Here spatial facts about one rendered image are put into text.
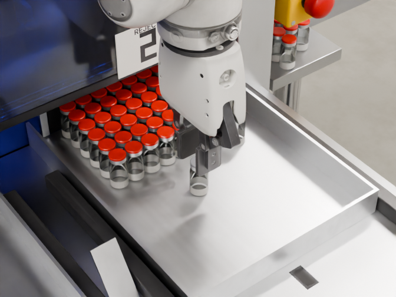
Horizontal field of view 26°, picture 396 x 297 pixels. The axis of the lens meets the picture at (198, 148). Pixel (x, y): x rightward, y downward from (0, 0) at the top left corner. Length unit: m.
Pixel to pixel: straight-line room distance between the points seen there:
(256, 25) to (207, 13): 0.30
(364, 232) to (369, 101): 1.65
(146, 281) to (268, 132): 0.29
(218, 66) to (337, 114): 1.72
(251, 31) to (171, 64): 0.23
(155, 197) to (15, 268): 0.18
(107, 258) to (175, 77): 0.20
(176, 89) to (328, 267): 0.25
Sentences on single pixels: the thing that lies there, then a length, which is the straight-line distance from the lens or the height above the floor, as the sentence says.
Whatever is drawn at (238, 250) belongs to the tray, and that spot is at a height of 0.88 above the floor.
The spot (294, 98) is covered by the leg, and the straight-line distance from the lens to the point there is 1.49.
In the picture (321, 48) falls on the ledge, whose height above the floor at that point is 0.88.
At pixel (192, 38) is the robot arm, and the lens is 0.82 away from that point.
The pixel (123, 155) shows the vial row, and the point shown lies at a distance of 0.98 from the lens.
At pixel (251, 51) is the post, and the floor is 0.95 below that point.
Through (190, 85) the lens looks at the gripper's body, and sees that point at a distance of 0.87.
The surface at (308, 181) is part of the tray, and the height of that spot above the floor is 0.88.
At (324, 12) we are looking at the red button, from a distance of 1.12.
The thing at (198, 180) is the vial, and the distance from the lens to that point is 0.98.
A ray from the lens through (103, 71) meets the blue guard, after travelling 0.98.
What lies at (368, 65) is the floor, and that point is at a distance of 2.76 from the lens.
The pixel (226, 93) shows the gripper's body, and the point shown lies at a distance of 0.86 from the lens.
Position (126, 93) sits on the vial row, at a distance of 1.07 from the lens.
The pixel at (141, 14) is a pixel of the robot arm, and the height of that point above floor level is 1.18.
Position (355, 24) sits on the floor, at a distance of 2.95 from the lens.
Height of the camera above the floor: 1.58
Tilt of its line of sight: 41 degrees down
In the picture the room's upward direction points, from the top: straight up
